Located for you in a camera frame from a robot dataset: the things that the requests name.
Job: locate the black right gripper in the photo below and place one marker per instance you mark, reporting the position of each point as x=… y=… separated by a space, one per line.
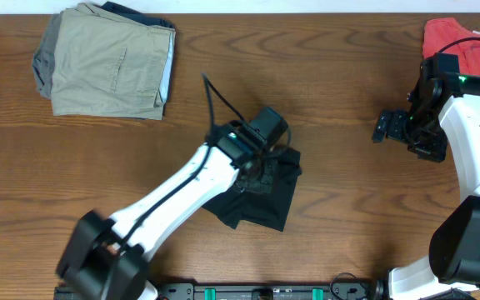
x=434 y=150

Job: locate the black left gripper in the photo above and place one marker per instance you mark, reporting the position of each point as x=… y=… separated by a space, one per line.
x=271 y=183

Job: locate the black pants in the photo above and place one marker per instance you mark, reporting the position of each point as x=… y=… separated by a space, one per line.
x=266 y=209

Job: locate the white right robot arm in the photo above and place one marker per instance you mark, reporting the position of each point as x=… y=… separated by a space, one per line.
x=452 y=264

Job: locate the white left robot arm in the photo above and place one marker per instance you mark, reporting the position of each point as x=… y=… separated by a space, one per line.
x=108 y=258

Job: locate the red shirt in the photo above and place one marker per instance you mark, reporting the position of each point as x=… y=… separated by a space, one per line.
x=473 y=46

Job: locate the folded khaki pants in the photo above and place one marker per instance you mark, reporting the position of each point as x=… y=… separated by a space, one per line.
x=107 y=65

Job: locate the folded dark navy garment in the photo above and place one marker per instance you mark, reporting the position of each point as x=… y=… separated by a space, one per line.
x=144 y=19

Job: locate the folded grey garment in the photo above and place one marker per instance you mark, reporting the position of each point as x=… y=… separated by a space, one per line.
x=43 y=60

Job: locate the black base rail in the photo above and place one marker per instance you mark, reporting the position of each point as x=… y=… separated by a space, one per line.
x=345 y=289

